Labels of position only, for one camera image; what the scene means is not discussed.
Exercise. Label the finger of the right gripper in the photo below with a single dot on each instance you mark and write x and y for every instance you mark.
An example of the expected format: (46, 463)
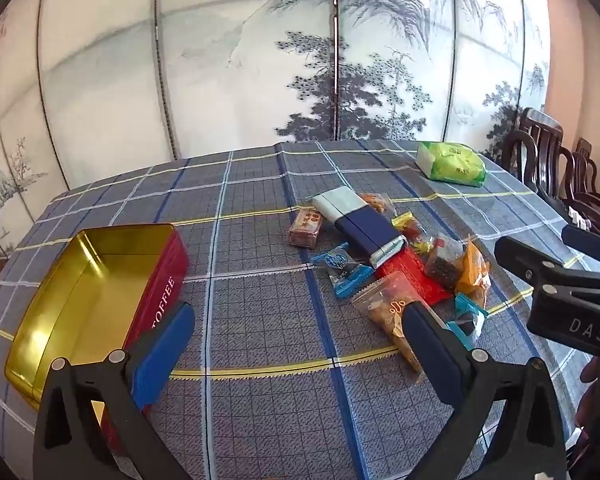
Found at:
(582, 241)
(546, 274)

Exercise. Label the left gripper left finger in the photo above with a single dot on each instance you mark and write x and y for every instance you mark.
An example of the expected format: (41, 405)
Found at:
(68, 440)

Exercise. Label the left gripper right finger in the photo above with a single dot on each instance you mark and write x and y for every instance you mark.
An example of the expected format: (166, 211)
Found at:
(528, 442)

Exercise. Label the orange snack packet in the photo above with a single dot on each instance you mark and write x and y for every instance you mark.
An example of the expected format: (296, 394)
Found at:
(474, 281)

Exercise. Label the teal candy wrapper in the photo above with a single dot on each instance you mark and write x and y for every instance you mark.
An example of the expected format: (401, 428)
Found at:
(468, 322)

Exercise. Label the black sesame bar packet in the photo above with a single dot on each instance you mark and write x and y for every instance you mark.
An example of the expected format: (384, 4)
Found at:
(445, 261)

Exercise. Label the red snack packet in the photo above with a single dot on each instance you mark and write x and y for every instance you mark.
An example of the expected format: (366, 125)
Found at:
(409, 264)

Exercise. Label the clear fried twist snack bag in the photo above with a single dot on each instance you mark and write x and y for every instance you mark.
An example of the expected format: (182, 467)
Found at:
(384, 302)

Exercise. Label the navy white snack pack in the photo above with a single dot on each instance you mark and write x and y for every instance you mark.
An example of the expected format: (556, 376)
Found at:
(361, 225)

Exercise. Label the blue candy wrapper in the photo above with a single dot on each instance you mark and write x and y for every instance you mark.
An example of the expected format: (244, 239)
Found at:
(346, 274)

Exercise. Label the brown red cake packet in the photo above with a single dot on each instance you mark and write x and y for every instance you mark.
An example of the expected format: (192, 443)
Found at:
(305, 229)

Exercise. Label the yellow date candy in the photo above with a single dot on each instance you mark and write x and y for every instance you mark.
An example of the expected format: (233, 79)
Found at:
(419, 240)

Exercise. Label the dark wooden chair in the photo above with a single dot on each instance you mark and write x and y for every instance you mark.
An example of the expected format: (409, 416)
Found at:
(533, 153)

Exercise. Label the green tissue pack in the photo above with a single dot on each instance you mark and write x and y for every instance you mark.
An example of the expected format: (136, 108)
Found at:
(450, 163)

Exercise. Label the red toffee tin box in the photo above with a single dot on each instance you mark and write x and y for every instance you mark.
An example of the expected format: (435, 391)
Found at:
(107, 287)

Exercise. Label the plaid blue tablecloth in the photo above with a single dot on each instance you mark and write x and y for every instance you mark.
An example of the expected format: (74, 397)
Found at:
(280, 379)

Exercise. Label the painted folding screen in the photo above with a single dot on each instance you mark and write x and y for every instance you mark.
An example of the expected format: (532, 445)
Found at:
(90, 89)

